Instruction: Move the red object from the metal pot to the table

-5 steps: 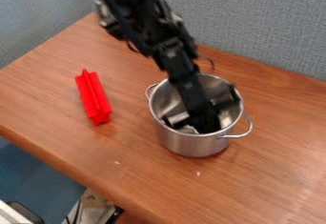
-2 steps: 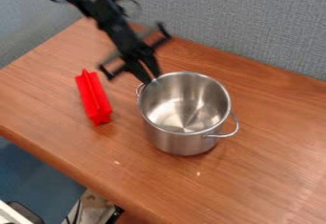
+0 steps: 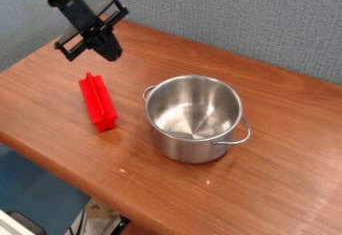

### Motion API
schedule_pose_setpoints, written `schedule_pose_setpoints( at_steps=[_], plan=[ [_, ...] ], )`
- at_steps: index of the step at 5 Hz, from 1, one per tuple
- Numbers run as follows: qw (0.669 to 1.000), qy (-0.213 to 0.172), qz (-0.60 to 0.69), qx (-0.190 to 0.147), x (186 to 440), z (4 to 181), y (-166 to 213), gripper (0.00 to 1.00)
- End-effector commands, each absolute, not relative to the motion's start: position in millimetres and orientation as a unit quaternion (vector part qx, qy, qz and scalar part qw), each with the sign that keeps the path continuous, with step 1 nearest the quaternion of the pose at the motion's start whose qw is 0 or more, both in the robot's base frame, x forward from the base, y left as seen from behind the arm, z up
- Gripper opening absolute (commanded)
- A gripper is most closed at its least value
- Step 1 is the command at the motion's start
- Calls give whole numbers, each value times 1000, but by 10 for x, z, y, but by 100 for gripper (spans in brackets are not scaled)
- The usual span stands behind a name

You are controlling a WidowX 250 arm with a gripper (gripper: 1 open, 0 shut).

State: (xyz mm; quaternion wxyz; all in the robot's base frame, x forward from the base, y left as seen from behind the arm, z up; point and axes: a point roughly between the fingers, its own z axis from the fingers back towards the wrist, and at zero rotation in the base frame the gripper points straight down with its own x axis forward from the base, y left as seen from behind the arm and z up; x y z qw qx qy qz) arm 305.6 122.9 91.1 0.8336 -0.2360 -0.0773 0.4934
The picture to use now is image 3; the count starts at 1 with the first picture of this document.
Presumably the red rectangular block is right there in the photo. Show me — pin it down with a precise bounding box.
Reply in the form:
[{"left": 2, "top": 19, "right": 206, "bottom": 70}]
[{"left": 79, "top": 73, "right": 118, "bottom": 132}]

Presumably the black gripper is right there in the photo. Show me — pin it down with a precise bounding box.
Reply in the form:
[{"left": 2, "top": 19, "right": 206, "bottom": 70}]
[{"left": 53, "top": 0, "right": 129, "bottom": 61}]

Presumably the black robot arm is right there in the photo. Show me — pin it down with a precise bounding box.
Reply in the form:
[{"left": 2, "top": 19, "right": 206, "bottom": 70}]
[{"left": 47, "top": 0, "right": 129, "bottom": 61}]

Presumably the white object at corner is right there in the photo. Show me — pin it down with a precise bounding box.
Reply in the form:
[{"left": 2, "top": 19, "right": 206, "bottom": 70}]
[{"left": 0, "top": 210, "right": 31, "bottom": 235}]

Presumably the black table leg frame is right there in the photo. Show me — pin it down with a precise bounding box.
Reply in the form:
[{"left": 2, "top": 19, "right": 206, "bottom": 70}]
[{"left": 65, "top": 209, "right": 125, "bottom": 235}]

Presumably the stainless steel pot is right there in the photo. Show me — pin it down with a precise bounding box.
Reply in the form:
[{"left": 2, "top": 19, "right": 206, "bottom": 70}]
[{"left": 143, "top": 75, "right": 252, "bottom": 164}]

